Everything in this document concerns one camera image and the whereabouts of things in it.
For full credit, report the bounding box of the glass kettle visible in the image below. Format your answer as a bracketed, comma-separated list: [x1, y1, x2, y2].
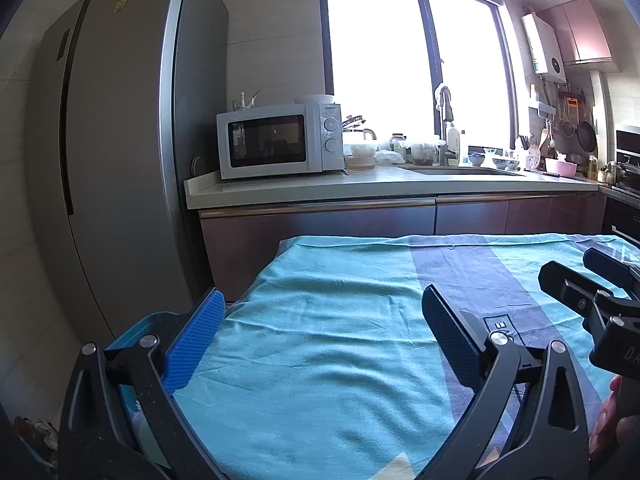
[342, 127, 378, 147]

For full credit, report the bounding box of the hanging frying pan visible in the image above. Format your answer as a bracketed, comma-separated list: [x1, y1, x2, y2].
[577, 120, 598, 153]

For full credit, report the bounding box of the kitchen window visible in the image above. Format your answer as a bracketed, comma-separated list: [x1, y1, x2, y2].
[317, 0, 521, 161]

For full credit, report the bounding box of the black built-in stove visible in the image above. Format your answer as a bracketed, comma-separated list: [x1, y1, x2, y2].
[600, 125, 640, 246]

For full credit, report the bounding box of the teal table cloth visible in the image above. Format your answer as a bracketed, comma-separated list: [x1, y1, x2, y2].
[125, 232, 640, 480]

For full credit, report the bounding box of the grey refrigerator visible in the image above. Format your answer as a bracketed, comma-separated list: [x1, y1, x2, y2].
[25, 0, 231, 346]

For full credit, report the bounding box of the pink wall cabinet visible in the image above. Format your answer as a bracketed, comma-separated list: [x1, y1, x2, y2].
[537, 0, 613, 66]

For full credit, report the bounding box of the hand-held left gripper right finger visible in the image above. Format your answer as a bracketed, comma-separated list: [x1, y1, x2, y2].
[415, 285, 593, 480]

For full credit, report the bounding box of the white soap bottle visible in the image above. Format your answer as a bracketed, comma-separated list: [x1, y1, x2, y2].
[446, 127, 462, 167]

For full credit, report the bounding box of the metal kitchen faucet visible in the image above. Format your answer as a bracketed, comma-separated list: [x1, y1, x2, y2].
[434, 82, 457, 166]

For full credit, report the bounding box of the glass food jar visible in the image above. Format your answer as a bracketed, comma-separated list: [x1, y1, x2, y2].
[410, 142, 438, 166]

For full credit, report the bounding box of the colourful bag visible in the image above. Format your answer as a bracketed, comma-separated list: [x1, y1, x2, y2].
[12, 416, 58, 461]

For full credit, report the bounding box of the white microwave oven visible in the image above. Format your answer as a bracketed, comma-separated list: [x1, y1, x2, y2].
[216, 102, 346, 181]

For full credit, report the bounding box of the person's right hand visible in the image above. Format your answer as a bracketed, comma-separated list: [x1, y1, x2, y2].
[589, 375, 640, 461]

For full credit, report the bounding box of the brown kitchen counter cabinet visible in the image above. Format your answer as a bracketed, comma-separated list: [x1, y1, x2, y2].
[183, 162, 608, 303]

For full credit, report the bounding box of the clear plastic food container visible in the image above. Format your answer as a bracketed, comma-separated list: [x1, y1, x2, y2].
[347, 144, 378, 171]

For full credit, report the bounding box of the white water heater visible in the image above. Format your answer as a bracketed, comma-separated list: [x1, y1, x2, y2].
[521, 10, 567, 83]

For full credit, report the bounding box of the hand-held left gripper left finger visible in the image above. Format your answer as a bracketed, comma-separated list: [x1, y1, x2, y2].
[57, 287, 226, 480]

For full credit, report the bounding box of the blue plastic bin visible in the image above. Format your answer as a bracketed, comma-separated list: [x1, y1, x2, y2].
[102, 311, 198, 441]

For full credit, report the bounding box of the pink bowl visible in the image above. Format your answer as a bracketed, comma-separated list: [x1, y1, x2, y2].
[545, 158, 576, 178]

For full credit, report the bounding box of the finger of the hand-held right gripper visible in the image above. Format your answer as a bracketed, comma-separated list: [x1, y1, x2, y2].
[539, 260, 616, 333]
[582, 247, 640, 292]

